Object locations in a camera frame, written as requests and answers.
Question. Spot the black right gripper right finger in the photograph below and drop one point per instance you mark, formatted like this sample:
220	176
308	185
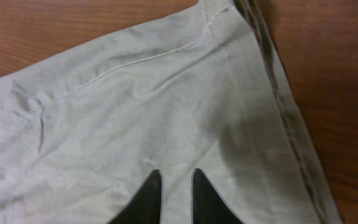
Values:
207	205

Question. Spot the khaki green shorts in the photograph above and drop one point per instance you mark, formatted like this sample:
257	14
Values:
202	91

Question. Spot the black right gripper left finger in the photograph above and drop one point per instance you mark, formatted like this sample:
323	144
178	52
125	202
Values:
146	204

